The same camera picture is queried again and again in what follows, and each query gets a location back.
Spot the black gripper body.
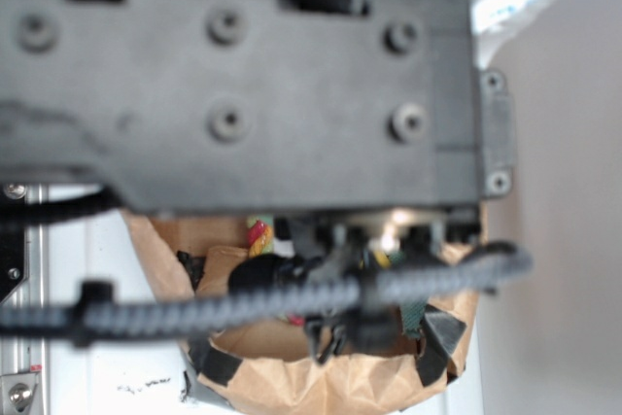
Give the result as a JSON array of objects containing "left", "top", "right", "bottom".
[{"left": 227, "top": 213, "right": 482, "bottom": 367}]

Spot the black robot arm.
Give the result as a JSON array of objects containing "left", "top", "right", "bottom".
[{"left": 1, "top": 0, "right": 530, "bottom": 348}]

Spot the teal microfiber cloth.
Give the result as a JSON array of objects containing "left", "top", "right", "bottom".
[{"left": 388, "top": 251, "right": 428, "bottom": 340}]

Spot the brown paper bag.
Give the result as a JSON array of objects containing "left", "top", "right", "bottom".
[{"left": 122, "top": 213, "right": 478, "bottom": 414}]

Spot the red yellow green rope toy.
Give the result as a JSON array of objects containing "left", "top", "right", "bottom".
[{"left": 247, "top": 216, "right": 274, "bottom": 258}]

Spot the grey braided cable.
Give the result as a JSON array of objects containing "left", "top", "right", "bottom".
[{"left": 0, "top": 239, "right": 535, "bottom": 338}]

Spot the black metal bracket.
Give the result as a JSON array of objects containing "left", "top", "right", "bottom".
[{"left": 0, "top": 230, "right": 27, "bottom": 303}]

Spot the aluminium frame rail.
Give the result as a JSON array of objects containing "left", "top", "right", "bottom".
[{"left": 0, "top": 181, "right": 50, "bottom": 415}]

